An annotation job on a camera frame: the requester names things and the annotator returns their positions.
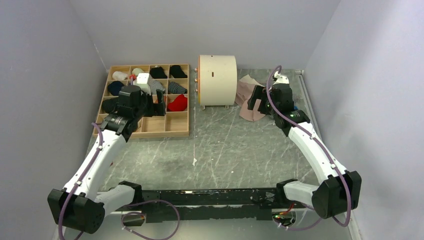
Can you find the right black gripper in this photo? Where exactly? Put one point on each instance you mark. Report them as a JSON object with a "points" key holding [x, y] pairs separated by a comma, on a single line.
{"points": [[258, 93]]}

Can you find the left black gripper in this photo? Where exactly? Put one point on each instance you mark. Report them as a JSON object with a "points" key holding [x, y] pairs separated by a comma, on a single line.
{"points": [[159, 96]]}

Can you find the pink beige underwear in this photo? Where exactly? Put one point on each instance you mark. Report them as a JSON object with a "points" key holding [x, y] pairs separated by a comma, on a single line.
{"points": [[244, 91]]}

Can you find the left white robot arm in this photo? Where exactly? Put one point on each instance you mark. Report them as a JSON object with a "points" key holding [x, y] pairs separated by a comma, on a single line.
{"points": [[78, 205]]}

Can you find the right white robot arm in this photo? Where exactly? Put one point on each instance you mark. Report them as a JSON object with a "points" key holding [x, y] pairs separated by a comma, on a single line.
{"points": [[338, 189]]}

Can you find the grey striped underwear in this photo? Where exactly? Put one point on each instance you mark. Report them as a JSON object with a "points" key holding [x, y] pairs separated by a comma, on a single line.
{"points": [[296, 99]]}

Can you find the grey rolled sock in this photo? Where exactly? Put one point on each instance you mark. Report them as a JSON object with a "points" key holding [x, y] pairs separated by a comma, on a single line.
{"points": [[155, 86]]}

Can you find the striped dark rolled sock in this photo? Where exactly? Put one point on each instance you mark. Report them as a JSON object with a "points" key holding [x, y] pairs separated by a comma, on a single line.
{"points": [[176, 88]]}

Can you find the wooden compartment tray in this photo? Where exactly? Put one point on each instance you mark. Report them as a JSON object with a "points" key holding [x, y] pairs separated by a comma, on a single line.
{"points": [[173, 124]]}

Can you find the red rolled sock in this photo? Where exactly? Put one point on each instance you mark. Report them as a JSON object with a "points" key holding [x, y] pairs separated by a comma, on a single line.
{"points": [[177, 103]]}

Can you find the black rolled sock right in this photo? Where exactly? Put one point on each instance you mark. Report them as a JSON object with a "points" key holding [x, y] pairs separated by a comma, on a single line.
{"points": [[177, 72]]}

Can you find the cream rolled sock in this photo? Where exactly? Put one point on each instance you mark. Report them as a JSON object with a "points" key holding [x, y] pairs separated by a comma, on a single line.
{"points": [[136, 71]]}

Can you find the cream cylindrical drum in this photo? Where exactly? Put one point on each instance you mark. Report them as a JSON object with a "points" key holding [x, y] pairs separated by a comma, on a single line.
{"points": [[216, 80]]}

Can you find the white rolled sock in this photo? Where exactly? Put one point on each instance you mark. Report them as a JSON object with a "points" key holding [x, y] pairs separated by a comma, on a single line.
{"points": [[119, 76]]}

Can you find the navy rolled sock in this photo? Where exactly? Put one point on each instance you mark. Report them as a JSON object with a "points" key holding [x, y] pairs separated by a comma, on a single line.
{"points": [[115, 87]]}

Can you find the black ribbed rolled sock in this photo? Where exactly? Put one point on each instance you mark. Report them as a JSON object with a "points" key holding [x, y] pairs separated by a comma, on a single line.
{"points": [[109, 105]]}

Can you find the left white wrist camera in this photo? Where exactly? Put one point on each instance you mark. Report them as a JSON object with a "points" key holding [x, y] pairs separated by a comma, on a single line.
{"points": [[142, 81]]}

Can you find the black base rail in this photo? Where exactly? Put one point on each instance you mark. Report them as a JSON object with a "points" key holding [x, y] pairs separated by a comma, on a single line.
{"points": [[261, 204]]}

